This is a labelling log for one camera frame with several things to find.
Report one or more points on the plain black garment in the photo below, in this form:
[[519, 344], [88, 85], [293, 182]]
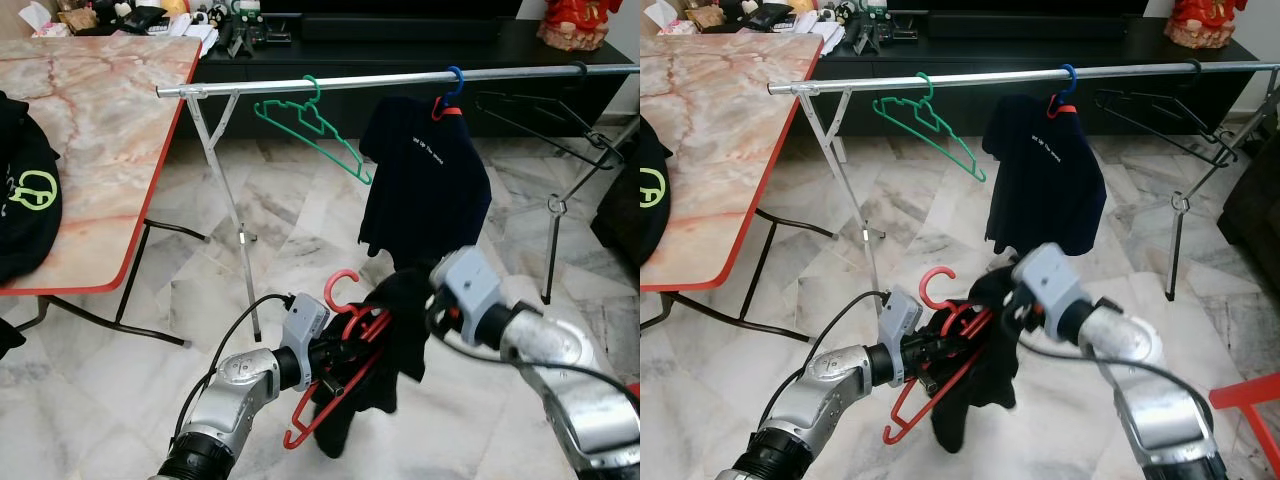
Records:
[[990, 340], [400, 330]]

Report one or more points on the black shirt with green logo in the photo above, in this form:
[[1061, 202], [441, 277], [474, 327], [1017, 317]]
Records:
[[652, 220], [25, 240]]

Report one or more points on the blue and red clothes hanger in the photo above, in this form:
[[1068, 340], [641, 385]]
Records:
[[450, 110], [1063, 108]]

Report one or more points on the black clothes hanger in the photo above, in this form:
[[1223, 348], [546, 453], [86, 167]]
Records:
[[1197, 66], [583, 68]]

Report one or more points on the navy blue t-shirt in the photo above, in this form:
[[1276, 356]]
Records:
[[1040, 190], [420, 190]]

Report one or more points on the metal clothes drying rack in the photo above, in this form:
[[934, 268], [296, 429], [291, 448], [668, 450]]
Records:
[[1000, 77], [380, 80]]

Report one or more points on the black television console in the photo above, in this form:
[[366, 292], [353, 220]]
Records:
[[380, 55], [1000, 52]]

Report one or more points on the black flat television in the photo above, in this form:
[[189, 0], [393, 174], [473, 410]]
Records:
[[1030, 5], [400, 6]]

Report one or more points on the small black device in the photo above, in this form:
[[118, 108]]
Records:
[[902, 32], [277, 35]]

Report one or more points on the red laughing buddha figurine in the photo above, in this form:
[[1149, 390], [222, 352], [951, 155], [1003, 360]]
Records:
[[572, 25], [1205, 22]]

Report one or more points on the black remote control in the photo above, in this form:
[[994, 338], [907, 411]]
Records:
[[870, 35], [245, 38]]

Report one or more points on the white paper stack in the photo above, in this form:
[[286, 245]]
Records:
[[820, 32], [192, 35]]

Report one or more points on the pink white tissue pack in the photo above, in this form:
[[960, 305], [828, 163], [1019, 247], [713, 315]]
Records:
[[42, 18], [667, 16]]

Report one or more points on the black pouch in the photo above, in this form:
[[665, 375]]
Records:
[[142, 17], [770, 15]]

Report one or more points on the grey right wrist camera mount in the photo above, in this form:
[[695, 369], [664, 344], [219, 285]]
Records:
[[1050, 280], [470, 280]]

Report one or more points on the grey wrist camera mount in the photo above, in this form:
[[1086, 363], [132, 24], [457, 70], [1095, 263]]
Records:
[[900, 320], [470, 280], [1050, 280], [305, 325]]

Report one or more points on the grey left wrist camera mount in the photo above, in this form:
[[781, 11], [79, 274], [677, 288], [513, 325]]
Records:
[[900, 320], [305, 325]]

